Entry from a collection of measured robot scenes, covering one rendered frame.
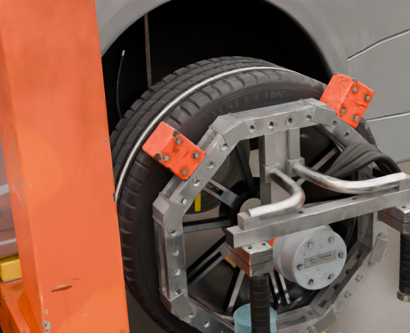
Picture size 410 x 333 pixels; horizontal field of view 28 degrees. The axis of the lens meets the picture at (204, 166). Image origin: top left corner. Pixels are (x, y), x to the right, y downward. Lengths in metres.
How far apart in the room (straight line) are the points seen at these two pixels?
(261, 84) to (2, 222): 0.70
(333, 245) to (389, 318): 1.50
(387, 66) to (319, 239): 0.83
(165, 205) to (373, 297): 1.75
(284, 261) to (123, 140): 0.44
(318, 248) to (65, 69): 0.62
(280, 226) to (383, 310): 1.70
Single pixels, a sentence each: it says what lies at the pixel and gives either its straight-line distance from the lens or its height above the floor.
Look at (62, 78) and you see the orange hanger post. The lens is 1.40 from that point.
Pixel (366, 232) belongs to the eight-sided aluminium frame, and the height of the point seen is 0.78.
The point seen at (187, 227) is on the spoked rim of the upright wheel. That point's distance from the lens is 1.79.
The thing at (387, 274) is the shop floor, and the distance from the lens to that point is 3.44.
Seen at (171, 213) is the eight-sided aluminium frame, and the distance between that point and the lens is 1.64.
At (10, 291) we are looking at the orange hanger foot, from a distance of 2.03.
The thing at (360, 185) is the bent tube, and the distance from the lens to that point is 1.62.
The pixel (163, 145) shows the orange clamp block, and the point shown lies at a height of 1.10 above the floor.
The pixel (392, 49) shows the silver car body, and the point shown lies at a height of 1.09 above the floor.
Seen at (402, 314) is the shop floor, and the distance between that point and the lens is 3.18.
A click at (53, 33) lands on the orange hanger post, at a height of 1.36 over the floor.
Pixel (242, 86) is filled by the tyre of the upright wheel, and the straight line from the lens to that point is 1.73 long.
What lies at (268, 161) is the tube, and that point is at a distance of 1.70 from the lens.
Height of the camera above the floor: 1.61
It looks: 20 degrees down
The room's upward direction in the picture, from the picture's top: 4 degrees counter-clockwise
